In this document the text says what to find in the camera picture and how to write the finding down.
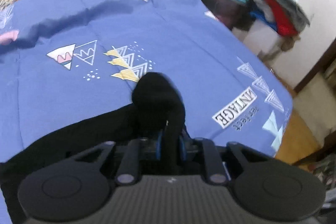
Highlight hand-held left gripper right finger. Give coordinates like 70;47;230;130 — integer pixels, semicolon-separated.
178;134;275;186

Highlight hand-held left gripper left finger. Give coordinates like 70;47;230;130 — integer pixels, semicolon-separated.
63;130;164;186

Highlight black pants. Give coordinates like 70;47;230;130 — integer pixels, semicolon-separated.
0;72;190;224

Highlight blue printed bedsheet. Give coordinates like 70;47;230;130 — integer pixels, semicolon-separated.
0;0;294;224

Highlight patterned floor mat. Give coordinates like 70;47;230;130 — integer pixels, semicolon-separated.
307;153;336;188

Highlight pile of clothes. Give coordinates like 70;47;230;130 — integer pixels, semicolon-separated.
248;0;315;39

